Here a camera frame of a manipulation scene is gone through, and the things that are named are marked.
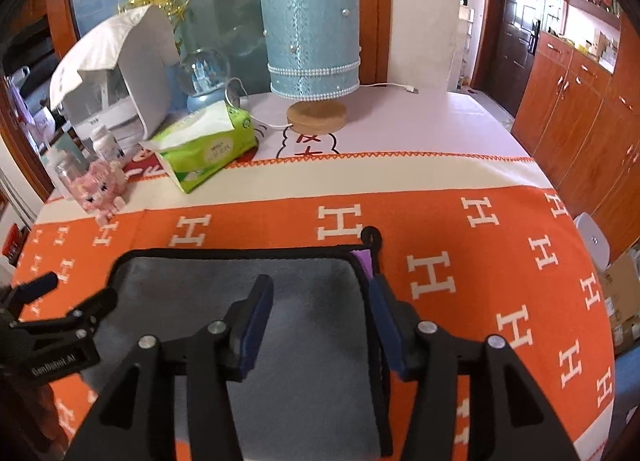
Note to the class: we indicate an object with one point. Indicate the white printed tablecloth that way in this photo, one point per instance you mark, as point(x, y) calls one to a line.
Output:
point(375, 126)

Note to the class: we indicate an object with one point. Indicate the wooden cabinet unit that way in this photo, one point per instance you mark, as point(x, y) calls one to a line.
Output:
point(579, 117)

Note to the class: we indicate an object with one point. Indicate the pink toy figure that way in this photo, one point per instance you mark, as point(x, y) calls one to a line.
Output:
point(100, 191)

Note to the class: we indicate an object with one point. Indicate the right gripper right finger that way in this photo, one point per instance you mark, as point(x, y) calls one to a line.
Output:
point(395, 321)

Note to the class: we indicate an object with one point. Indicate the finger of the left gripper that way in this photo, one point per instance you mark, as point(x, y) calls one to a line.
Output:
point(95, 308)
point(28, 292)

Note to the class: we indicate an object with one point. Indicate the blue cylindrical table lamp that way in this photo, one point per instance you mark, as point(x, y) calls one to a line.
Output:
point(313, 59)

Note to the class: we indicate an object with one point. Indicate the white pill bottle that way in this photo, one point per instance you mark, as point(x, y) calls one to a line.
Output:
point(105, 145)

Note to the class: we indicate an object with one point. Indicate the cardboard box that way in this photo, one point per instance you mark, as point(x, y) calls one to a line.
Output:
point(620, 285)

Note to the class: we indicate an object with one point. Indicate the dark wooden entry door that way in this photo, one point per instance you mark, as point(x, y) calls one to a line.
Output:
point(519, 28)

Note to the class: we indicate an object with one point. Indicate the green tissue pack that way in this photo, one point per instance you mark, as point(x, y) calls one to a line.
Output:
point(201, 144)

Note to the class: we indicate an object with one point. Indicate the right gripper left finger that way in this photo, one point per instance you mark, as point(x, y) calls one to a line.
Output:
point(248, 321)

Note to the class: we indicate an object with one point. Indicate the purple and grey towel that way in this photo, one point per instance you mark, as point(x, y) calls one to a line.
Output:
point(267, 354)

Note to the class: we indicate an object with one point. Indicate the blue snow globe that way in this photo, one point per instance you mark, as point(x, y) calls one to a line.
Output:
point(203, 76)

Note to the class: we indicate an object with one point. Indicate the red bucket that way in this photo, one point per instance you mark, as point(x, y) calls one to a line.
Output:
point(14, 243)

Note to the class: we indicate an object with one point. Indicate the grey plastic stool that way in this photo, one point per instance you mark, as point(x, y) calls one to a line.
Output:
point(595, 242)

